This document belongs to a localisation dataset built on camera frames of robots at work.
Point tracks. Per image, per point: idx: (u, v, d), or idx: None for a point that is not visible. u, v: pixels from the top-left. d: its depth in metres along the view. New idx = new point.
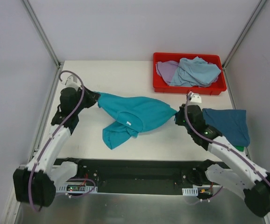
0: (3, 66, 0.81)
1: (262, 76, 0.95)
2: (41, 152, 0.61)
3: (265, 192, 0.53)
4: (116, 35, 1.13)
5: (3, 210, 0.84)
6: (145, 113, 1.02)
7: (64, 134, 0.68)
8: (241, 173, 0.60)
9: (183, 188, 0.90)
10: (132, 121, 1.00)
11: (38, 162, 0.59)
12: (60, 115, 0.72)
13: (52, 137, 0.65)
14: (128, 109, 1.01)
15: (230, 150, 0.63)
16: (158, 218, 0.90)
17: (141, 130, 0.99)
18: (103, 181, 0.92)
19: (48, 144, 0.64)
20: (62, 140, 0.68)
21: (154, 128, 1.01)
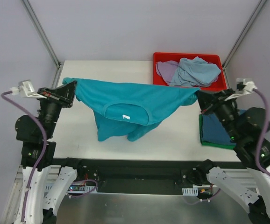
0: (4, 66, 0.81)
1: (262, 76, 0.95)
2: (24, 210, 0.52)
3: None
4: (116, 35, 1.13)
5: (3, 210, 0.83)
6: (148, 99, 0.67)
7: (42, 176, 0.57)
8: None
9: (183, 188, 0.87)
10: (131, 112, 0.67)
11: (24, 220, 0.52)
12: (28, 151, 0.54)
13: (29, 189, 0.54)
14: (122, 98, 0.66)
15: None
16: (158, 218, 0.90)
17: (147, 123, 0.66)
18: (103, 181, 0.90)
19: (27, 198, 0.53)
20: (44, 180, 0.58)
21: (164, 117, 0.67)
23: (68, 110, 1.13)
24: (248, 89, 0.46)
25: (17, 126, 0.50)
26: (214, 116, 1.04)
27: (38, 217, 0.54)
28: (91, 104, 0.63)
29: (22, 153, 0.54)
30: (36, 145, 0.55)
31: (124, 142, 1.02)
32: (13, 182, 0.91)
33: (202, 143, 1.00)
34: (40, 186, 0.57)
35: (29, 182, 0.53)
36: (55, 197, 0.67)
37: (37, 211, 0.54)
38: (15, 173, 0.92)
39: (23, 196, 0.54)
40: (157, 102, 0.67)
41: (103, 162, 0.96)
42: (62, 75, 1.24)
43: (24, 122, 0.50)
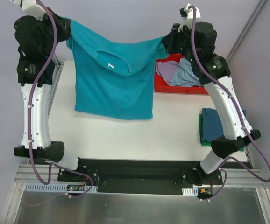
0: (4, 66, 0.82)
1: (262, 75, 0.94)
2: (29, 129, 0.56)
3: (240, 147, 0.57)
4: (116, 35, 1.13)
5: (3, 210, 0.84)
6: (130, 52, 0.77)
7: (43, 92, 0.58)
8: (226, 124, 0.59)
9: (183, 188, 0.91)
10: (115, 63, 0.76)
11: (31, 139, 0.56)
12: (27, 63, 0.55)
13: (31, 105, 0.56)
14: (109, 49, 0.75)
15: (231, 98, 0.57)
16: (158, 218, 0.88)
17: (128, 73, 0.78)
18: (103, 181, 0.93)
19: (31, 116, 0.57)
20: (45, 99, 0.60)
21: (141, 67, 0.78)
23: (67, 110, 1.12)
24: (186, 8, 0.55)
25: (17, 25, 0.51)
26: (213, 115, 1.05)
27: (44, 134, 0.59)
28: (84, 46, 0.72)
29: (18, 69, 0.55)
30: (31, 62, 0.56)
31: (125, 141, 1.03)
32: (13, 182, 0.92)
33: (202, 143, 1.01)
34: (41, 104, 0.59)
35: (31, 98, 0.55)
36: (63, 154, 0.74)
37: (42, 129, 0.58)
38: (15, 172, 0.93)
39: (25, 114, 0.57)
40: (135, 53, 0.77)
41: (104, 162, 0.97)
42: (62, 76, 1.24)
43: (23, 22, 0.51)
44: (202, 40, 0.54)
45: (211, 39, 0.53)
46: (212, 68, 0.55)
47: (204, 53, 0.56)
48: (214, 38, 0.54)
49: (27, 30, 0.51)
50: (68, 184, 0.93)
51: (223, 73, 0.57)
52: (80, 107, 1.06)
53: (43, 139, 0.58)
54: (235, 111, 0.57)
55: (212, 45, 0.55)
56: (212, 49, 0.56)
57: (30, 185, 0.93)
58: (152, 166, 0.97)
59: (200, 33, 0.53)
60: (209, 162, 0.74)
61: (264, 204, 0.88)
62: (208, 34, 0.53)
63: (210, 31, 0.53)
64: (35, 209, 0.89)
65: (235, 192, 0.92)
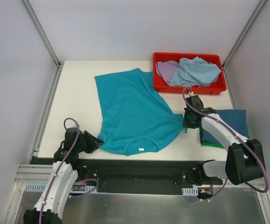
0: (4, 66, 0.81)
1: (262, 76, 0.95)
2: (47, 192, 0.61)
3: (241, 152, 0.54)
4: (116, 35, 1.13)
5: (3, 210, 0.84)
6: (153, 133, 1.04)
7: (67, 170, 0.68)
8: (224, 140, 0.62)
9: (183, 188, 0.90)
10: (145, 146, 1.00)
11: (45, 202, 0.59)
12: (61, 151, 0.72)
13: (56, 174, 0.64)
14: (135, 138, 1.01)
15: (219, 122, 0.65)
16: (158, 218, 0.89)
17: (157, 149, 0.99)
18: (103, 181, 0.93)
19: (53, 183, 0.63)
20: (67, 173, 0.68)
21: (167, 143, 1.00)
23: (68, 110, 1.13)
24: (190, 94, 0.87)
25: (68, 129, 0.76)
26: None
27: (56, 201, 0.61)
28: (116, 150, 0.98)
29: (56, 153, 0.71)
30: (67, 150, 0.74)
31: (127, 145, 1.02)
32: (13, 183, 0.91)
33: (202, 143, 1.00)
34: (63, 177, 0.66)
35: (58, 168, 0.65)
36: (60, 201, 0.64)
37: (57, 196, 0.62)
38: (15, 173, 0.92)
39: (48, 182, 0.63)
40: (158, 134, 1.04)
41: (105, 163, 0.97)
42: (62, 75, 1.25)
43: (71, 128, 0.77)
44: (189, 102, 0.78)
45: (196, 98, 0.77)
46: (202, 112, 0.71)
47: (197, 108, 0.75)
48: (198, 98, 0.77)
49: (73, 130, 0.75)
50: None
51: (210, 112, 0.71)
52: (119, 151, 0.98)
53: (54, 206, 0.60)
54: (225, 127, 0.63)
55: (199, 101, 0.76)
56: (201, 106, 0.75)
57: (30, 185, 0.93)
58: (153, 166, 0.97)
59: (188, 98, 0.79)
60: (214, 169, 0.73)
61: (264, 204, 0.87)
62: (193, 96, 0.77)
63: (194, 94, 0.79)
64: None
65: (235, 192, 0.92)
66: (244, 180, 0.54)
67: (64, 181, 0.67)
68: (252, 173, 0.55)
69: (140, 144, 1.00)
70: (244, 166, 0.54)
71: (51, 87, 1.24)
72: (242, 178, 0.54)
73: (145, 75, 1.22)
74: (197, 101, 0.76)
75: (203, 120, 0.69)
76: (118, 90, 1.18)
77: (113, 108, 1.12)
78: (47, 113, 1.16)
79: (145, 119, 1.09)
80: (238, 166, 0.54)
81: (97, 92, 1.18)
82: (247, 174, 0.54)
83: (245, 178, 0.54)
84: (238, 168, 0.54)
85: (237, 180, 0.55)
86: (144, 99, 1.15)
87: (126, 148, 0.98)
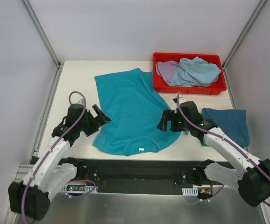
0: (4, 66, 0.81)
1: (262, 76, 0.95)
2: (39, 166, 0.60)
3: (257, 178, 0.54)
4: (115, 35, 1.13)
5: (3, 210, 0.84)
6: (153, 134, 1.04)
7: (63, 148, 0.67)
8: (234, 161, 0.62)
9: (183, 188, 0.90)
10: (145, 146, 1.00)
11: (33, 177, 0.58)
12: (61, 127, 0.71)
13: (50, 150, 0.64)
14: (135, 138, 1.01)
15: (225, 139, 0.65)
16: (158, 218, 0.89)
17: (156, 150, 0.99)
18: (103, 181, 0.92)
19: (45, 158, 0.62)
20: (62, 151, 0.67)
21: (168, 144, 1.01)
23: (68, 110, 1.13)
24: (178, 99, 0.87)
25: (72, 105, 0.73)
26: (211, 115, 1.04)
27: (45, 178, 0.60)
28: (116, 150, 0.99)
29: (55, 128, 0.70)
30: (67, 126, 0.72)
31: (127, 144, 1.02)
32: None
33: (202, 143, 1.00)
34: (58, 154, 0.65)
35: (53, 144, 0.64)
36: (53, 184, 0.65)
37: (47, 172, 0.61)
38: (15, 173, 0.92)
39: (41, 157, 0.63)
40: (157, 134, 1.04)
41: (104, 163, 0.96)
42: (62, 75, 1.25)
43: (76, 104, 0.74)
44: (185, 111, 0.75)
45: (194, 108, 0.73)
46: (202, 128, 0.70)
47: (195, 119, 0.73)
48: (196, 107, 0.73)
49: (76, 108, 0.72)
50: (68, 184, 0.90)
51: (212, 127, 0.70)
52: (119, 152, 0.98)
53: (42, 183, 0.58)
54: (234, 148, 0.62)
55: (196, 111, 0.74)
56: (199, 115, 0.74)
57: None
58: (153, 166, 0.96)
59: (184, 107, 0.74)
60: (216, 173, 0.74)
61: (264, 204, 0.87)
62: (190, 106, 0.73)
63: (191, 103, 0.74)
64: None
65: (235, 192, 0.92)
66: (261, 201, 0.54)
67: (58, 159, 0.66)
68: (267, 193, 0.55)
69: (140, 144, 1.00)
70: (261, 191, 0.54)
71: (51, 87, 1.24)
72: (259, 200, 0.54)
73: (145, 76, 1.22)
74: (196, 112, 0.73)
75: (206, 136, 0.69)
76: (118, 90, 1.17)
77: (113, 108, 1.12)
78: (46, 113, 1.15)
79: (146, 120, 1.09)
80: (255, 193, 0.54)
81: (98, 91, 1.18)
82: (264, 195, 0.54)
83: (262, 199, 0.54)
84: (256, 195, 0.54)
85: (254, 201, 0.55)
86: (145, 101, 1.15)
87: (126, 149, 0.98)
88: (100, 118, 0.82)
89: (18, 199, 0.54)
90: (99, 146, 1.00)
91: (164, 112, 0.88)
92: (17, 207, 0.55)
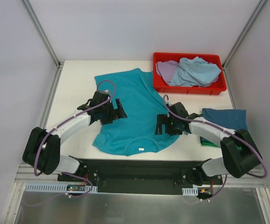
0: (3, 66, 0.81)
1: (262, 76, 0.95)
2: (63, 122, 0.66)
3: (233, 144, 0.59)
4: (115, 35, 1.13)
5: (3, 210, 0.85)
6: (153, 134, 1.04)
7: (84, 120, 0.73)
8: (214, 137, 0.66)
9: (183, 188, 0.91)
10: (145, 146, 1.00)
11: (56, 128, 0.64)
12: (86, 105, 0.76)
13: (75, 116, 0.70)
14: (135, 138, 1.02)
15: (205, 122, 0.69)
16: (158, 218, 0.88)
17: (156, 150, 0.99)
18: (103, 181, 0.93)
19: (69, 120, 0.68)
20: (82, 122, 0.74)
21: (168, 144, 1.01)
23: (68, 110, 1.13)
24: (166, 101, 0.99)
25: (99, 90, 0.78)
26: (209, 111, 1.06)
27: (64, 135, 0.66)
28: (116, 150, 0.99)
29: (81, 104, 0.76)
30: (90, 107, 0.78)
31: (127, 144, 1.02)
32: (13, 182, 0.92)
33: (202, 143, 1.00)
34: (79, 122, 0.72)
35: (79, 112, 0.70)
36: None
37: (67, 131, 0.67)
38: (15, 172, 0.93)
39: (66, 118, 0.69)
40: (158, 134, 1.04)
41: (105, 163, 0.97)
42: (62, 75, 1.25)
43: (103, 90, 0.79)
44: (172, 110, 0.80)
45: (180, 106, 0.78)
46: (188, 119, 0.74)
47: (182, 115, 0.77)
48: (181, 105, 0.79)
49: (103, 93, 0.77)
50: (68, 184, 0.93)
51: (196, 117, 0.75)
52: (119, 152, 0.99)
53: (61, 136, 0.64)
54: (212, 126, 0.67)
55: (183, 108, 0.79)
56: (186, 112, 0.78)
57: (30, 185, 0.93)
58: (153, 166, 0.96)
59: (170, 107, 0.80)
60: (212, 167, 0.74)
61: (264, 204, 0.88)
62: (176, 104, 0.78)
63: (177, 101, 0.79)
64: (35, 209, 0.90)
65: (235, 192, 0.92)
66: (243, 168, 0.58)
67: (77, 126, 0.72)
68: (249, 161, 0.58)
69: (140, 144, 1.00)
70: (240, 157, 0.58)
71: (51, 87, 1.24)
72: (241, 166, 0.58)
73: (145, 76, 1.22)
74: (182, 108, 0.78)
75: (191, 125, 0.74)
76: (118, 90, 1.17)
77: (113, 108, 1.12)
78: (46, 113, 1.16)
79: (146, 120, 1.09)
80: (235, 159, 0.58)
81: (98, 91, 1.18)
82: (245, 162, 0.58)
83: (244, 166, 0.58)
84: (236, 161, 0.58)
85: (237, 169, 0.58)
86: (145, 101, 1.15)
87: (126, 149, 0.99)
88: (119, 112, 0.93)
89: (35, 146, 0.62)
90: (99, 146, 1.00)
91: (158, 117, 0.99)
92: (31, 154, 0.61)
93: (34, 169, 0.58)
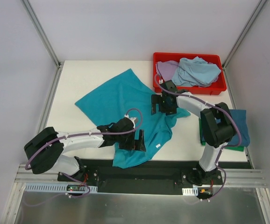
0: (4, 66, 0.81)
1: (262, 76, 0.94)
2: (75, 134, 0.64)
3: (210, 114, 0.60)
4: (115, 35, 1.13)
5: (3, 210, 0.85)
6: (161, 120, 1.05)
7: (97, 141, 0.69)
8: (197, 111, 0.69)
9: (183, 188, 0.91)
10: (160, 141, 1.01)
11: (66, 137, 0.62)
12: (106, 128, 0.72)
13: (90, 133, 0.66)
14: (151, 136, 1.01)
15: (192, 97, 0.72)
16: (158, 218, 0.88)
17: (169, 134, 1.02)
18: (103, 181, 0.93)
19: (82, 135, 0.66)
20: (93, 143, 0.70)
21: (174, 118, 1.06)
23: (68, 110, 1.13)
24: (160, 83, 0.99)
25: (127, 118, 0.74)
26: None
27: (70, 146, 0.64)
28: (138, 161, 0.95)
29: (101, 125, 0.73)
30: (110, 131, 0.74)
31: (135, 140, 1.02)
32: (13, 183, 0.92)
33: (202, 143, 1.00)
34: (90, 141, 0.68)
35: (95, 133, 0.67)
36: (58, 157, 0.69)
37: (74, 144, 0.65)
38: (15, 172, 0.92)
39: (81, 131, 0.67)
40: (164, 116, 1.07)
41: (104, 162, 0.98)
42: (62, 75, 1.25)
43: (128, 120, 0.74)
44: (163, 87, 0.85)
45: (170, 82, 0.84)
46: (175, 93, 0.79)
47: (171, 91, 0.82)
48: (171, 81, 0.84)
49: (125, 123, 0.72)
50: (68, 184, 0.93)
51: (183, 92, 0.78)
52: (142, 161, 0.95)
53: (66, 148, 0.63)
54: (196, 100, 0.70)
55: (173, 85, 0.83)
56: (175, 88, 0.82)
57: (30, 185, 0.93)
58: (153, 166, 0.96)
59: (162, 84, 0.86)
60: (206, 159, 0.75)
61: (264, 204, 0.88)
62: (167, 81, 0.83)
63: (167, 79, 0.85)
64: (35, 209, 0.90)
65: (235, 192, 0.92)
66: (218, 138, 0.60)
67: (88, 144, 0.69)
68: (225, 131, 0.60)
69: (155, 142, 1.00)
70: (216, 126, 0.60)
71: (51, 87, 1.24)
72: (216, 136, 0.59)
73: (124, 79, 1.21)
74: (172, 85, 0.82)
75: (178, 99, 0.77)
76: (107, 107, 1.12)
77: None
78: (46, 113, 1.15)
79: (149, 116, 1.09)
80: (211, 127, 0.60)
81: (88, 115, 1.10)
82: (221, 132, 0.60)
83: (219, 136, 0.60)
84: (212, 131, 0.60)
85: (213, 139, 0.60)
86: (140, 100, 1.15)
87: (147, 153, 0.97)
88: (138, 143, 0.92)
89: (39, 143, 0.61)
90: (120, 165, 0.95)
91: (152, 96, 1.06)
92: (32, 147, 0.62)
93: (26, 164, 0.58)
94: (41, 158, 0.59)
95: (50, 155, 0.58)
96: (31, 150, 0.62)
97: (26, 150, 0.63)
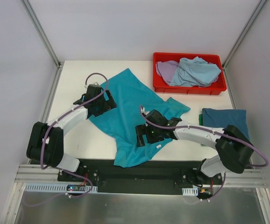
0: (3, 66, 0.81)
1: (262, 76, 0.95)
2: (64, 115, 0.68)
3: (227, 144, 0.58)
4: (115, 35, 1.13)
5: (3, 210, 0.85)
6: None
7: (83, 113, 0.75)
8: (206, 142, 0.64)
9: (183, 188, 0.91)
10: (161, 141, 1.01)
11: (57, 121, 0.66)
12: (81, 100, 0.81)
13: (73, 110, 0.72)
14: None
15: (191, 126, 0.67)
16: (158, 218, 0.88)
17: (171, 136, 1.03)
18: (103, 181, 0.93)
19: (68, 114, 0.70)
20: (79, 117, 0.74)
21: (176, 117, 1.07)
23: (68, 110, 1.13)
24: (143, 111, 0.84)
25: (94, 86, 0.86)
26: (208, 110, 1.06)
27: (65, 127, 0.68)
28: (138, 161, 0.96)
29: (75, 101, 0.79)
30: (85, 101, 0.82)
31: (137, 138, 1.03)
32: (13, 183, 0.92)
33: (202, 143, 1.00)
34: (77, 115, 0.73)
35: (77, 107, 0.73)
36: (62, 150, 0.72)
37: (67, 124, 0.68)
38: (15, 173, 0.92)
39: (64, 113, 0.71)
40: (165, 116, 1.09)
41: (104, 162, 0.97)
42: (62, 75, 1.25)
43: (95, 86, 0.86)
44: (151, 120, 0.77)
45: (156, 115, 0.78)
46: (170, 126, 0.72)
47: (162, 122, 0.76)
48: (157, 112, 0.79)
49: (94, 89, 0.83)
50: (68, 184, 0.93)
51: (177, 122, 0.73)
52: (141, 160, 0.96)
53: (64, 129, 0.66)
54: (199, 129, 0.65)
55: (160, 116, 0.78)
56: (164, 119, 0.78)
57: (30, 185, 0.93)
58: (153, 166, 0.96)
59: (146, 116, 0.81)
60: (212, 169, 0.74)
61: (264, 203, 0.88)
62: (152, 114, 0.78)
63: (151, 111, 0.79)
64: (35, 209, 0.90)
65: (235, 192, 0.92)
66: (243, 164, 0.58)
67: (76, 119, 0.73)
68: (245, 155, 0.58)
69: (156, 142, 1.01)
70: (236, 154, 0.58)
71: (51, 87, 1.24)
72: (240, 164, 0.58)
73: (125, 79, 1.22)
74: (159, 116, 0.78)
75: (176, 133, 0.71)
76: None
77: (113, 126, 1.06)
78: (46, 113, 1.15)
79: None
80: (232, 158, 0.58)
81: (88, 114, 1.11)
82: (243, 158, 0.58)
83: (244, 162, 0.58)
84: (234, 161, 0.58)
85: (238, 168, 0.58)
86: (140, 99, 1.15)
87: (147, 153, 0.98)
88: (112, 103, 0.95)
89: (39, 141, 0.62)
90: (119, 164, 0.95)
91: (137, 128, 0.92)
92: (35, 148, 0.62)
93: (40, 162, 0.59)
94: (50, 147, 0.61)
95: (56, 138, 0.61)
96: (35, 151, 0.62)
97: (31, 157, 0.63)
